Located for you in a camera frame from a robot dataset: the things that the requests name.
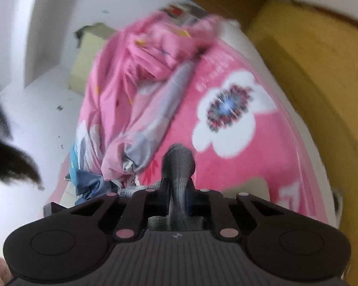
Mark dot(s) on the pink quilt with grey clouds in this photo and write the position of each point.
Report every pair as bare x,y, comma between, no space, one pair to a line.
122,80

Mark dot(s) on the blue denim jeans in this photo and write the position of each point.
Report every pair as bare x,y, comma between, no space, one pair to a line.
89,184

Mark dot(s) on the black white plaid shirt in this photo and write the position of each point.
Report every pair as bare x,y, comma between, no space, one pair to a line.
179,161

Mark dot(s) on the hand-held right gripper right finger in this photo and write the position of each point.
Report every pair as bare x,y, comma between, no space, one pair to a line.
201,199

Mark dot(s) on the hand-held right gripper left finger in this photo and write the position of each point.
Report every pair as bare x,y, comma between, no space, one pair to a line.
164,196

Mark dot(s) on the pink floral blanket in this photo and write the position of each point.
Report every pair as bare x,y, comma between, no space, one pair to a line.
271,143

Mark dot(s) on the pale yellow cabinet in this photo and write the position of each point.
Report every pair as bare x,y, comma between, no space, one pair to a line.
83,65

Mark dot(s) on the dark cloth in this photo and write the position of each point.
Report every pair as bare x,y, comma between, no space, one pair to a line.
6,161

